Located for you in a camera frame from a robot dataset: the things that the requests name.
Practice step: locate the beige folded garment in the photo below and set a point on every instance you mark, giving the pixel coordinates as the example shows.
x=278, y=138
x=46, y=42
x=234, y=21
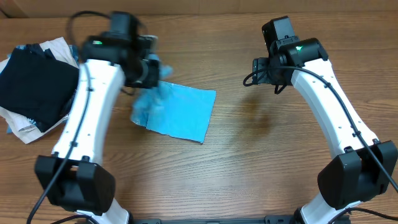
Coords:
x=25, y=128

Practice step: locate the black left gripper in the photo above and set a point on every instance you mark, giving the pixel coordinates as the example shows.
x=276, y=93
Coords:
x=151, y=80

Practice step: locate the light blue printed t-shirt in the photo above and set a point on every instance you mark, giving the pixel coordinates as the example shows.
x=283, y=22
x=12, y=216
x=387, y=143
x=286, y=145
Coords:
x=175, y=110

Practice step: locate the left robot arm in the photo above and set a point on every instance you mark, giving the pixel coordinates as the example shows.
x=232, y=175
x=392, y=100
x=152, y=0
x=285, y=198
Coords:
x=73, y=177

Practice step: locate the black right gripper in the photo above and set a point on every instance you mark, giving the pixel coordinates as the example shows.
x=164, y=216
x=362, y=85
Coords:
x=262, y=78

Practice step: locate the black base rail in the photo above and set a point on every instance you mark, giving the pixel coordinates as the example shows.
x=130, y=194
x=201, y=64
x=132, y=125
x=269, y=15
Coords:
x=270, y=219

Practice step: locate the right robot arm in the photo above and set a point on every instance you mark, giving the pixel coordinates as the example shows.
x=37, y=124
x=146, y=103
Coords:
x=361, y=165

